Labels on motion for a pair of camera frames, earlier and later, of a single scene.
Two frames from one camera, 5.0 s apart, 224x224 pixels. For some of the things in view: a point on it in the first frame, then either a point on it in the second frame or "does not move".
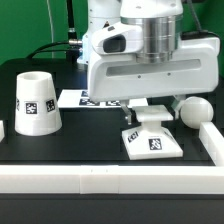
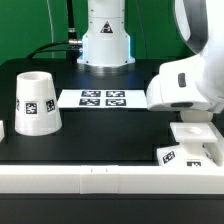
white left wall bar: x=2 y=131 does not move
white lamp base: x=151 y=140 -> x=201 y=144
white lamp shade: x=37 y=111 does not move
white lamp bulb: x=196 y=110 does not move
